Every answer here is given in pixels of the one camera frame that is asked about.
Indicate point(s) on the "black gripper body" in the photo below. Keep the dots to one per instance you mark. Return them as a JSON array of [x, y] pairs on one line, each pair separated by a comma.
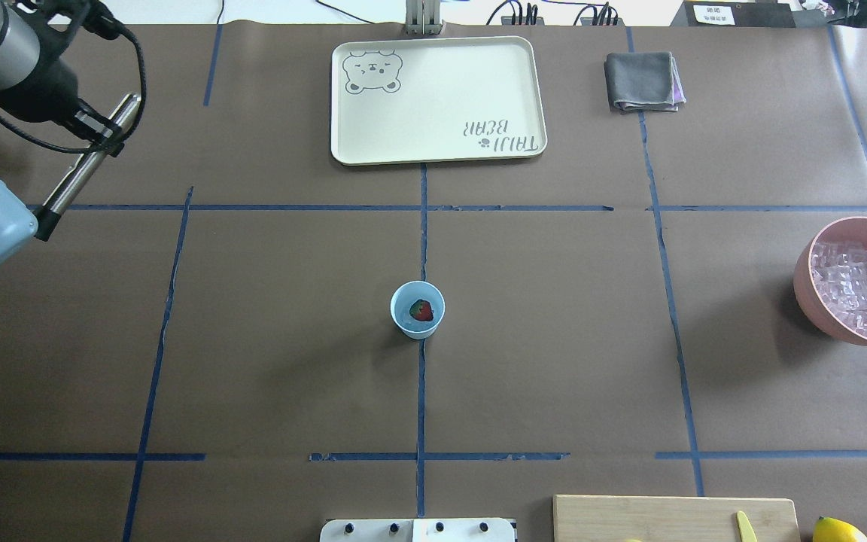
[[52, 92]]

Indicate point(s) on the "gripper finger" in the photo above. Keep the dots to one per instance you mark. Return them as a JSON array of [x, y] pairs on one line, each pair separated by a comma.
[[101, 133]]

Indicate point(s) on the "steel muddler black tip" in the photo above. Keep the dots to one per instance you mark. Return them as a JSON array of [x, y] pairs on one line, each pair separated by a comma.
[[63, 195]]

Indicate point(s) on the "red strawberry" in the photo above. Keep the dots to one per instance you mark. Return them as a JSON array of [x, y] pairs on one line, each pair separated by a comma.
[[422, 311]]

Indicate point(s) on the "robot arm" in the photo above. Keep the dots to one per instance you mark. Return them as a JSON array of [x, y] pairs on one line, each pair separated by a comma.
[[17, 222]]

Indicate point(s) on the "light blue plastic cup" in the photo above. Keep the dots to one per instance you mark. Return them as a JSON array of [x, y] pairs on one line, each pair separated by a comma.
[[404, 297]]

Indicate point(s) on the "pink bowl of ice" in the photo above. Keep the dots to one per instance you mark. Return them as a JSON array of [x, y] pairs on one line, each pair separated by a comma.
[[830, 280]]

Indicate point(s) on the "cream bear serving tray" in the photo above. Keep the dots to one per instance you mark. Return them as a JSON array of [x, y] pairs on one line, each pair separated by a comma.
[[435, 100]]

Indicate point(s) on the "grey folded cloth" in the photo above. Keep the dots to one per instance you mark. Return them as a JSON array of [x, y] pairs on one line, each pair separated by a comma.
[[644, 81]]

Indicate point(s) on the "black box with label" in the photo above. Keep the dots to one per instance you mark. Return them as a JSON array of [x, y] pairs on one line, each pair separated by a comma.
[[745, 14]]

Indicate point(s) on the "wooden cutting board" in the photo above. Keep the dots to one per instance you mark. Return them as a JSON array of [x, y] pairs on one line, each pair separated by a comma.
[[669, 518]]

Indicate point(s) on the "yellow plastic knife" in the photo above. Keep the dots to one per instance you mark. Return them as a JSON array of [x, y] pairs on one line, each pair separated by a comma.
[[745, 529]]

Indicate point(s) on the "whole lemon right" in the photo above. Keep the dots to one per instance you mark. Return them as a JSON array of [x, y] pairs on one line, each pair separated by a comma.
[[829, 529]]

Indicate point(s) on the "aluminium frame post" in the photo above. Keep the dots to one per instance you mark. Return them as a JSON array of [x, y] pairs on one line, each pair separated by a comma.
[[423, 17]]

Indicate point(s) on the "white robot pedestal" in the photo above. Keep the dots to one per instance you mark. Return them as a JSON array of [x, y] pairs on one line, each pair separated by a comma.
[[420, 529]]

